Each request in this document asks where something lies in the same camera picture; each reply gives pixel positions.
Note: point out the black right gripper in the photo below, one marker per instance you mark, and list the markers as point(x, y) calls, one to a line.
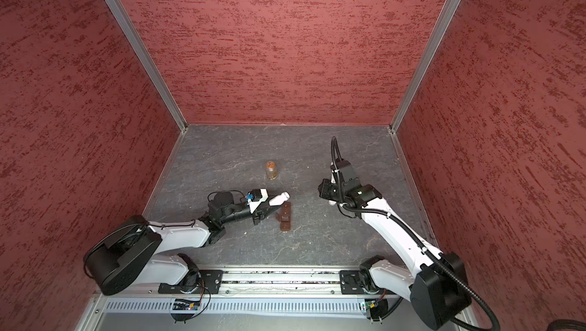
point(324, 192)

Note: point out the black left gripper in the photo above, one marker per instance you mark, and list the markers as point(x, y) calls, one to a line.
point(263, 213)

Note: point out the red weekly pill organizer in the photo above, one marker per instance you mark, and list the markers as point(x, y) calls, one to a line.
point(284, 219)

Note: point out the clear pill bottle gold lid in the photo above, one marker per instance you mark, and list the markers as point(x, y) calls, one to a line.
point(271, 170)

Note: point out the small white pill bottle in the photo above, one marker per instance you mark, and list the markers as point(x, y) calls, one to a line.
point(279, 200)

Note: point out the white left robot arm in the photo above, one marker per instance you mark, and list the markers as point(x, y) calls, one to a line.
point(145, 252)

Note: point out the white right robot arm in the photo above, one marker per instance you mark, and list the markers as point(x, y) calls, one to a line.
point(436, 298)

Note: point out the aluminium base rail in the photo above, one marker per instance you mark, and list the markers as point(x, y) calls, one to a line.
point(290, 279)

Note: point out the white slotted cable duct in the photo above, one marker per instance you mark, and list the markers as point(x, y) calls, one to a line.
point(257, 306)

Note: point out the aluminium corner post left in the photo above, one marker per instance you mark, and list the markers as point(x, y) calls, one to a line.
point(124, 21)

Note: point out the aluminium corner post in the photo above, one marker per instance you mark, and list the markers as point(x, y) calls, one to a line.
point(442, 24)
point(124, 21)

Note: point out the aluminium corner post right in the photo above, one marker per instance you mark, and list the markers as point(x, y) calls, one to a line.
point(442, 24)

